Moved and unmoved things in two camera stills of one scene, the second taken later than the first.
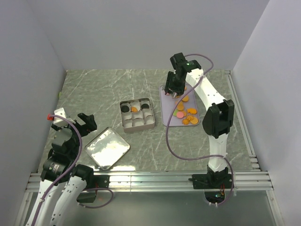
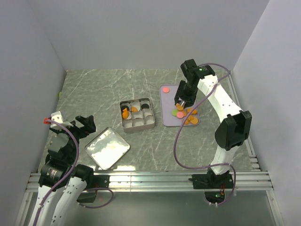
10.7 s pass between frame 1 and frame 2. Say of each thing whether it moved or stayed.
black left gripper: stayed
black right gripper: moved
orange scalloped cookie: stayed
